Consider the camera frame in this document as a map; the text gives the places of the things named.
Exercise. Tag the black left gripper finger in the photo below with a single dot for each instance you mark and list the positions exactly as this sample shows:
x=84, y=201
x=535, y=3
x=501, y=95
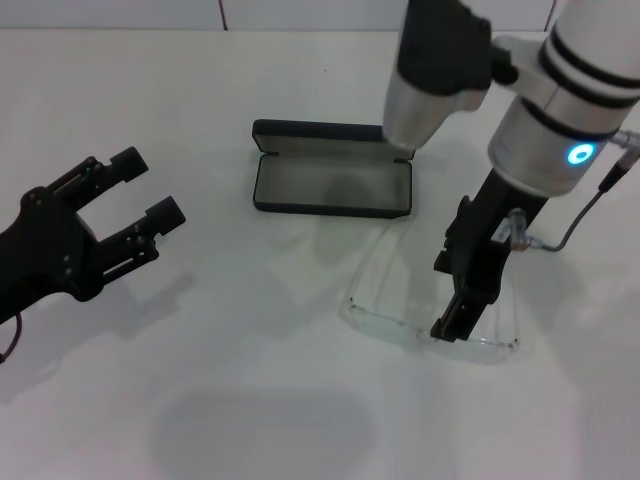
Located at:
x=127, y=165
x=165, y=217

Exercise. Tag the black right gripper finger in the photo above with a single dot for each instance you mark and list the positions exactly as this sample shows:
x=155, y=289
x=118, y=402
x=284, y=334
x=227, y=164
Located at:
x=462, y=320

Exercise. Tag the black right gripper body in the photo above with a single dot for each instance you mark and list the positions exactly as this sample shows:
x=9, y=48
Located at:
x=480, y=250

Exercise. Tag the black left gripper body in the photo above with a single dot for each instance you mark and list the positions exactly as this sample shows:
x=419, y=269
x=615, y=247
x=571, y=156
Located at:
x=45, y=250

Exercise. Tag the clear white glasses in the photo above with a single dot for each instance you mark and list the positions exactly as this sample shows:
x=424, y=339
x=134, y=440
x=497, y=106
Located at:
x=385, y=325

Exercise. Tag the black glasses case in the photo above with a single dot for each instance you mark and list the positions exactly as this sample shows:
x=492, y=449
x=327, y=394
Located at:
x=300, y=195

